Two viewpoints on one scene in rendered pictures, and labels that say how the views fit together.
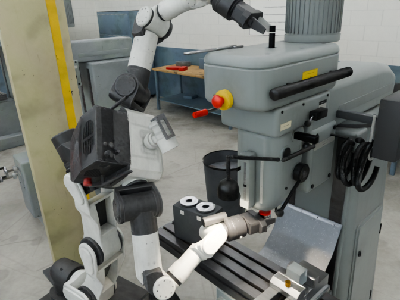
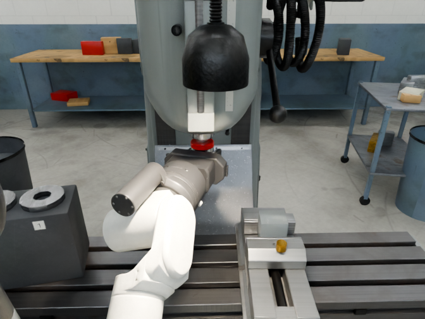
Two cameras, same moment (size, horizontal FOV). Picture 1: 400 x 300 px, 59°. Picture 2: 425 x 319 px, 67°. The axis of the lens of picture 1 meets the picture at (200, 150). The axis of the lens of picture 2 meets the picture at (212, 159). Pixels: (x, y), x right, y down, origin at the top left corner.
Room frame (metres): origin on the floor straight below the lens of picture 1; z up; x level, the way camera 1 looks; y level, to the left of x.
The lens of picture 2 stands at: (0.79, 0.18, 1.52)
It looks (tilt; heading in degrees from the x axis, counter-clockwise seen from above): 27 degrees down; 311
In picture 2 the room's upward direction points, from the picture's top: straight up
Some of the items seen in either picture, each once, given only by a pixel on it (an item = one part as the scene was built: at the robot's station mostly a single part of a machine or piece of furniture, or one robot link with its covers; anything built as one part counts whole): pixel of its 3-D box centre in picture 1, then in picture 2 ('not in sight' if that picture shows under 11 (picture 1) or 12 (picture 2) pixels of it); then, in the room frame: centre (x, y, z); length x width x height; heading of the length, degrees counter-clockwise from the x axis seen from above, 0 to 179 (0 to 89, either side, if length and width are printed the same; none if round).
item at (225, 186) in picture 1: (228, 187); (215, 54); (1.02, -0.09, 1.47); 0.07 x 0.07 x 0.06
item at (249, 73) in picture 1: (272, 71); not in sight; (1.20, -0.26, 1.81); 0.47 x 0.26 x 0.16; 133
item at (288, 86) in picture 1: (314, 81); not in sight; (1.11, -0.37, 1.79); 0.45 x 0.04 x 0.04; 133
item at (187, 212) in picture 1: (197, 221); (29, 234); (1.49, 0.02, 1.04); 0.22 x 0.12 x 0.20; 54
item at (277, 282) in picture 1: (287, 286); (275, 252); (1.04, -0.31, 1.03); 0.12 x 0.06 x 0.04; 41
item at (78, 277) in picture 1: (90, 287); not in sight; (1.45, 0.60, 0.68); 0.21 x 0.20 x 0.13; 55
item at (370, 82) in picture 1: (336, 90); not in sight; (1.53, -0.61, 1.66); 0.80 x 0.23 x 0.20; 133
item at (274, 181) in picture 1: (267, 163); (201, 32); (1.20, -0.25, 1.47); 0.21 x 0.19 x 0.32; 43
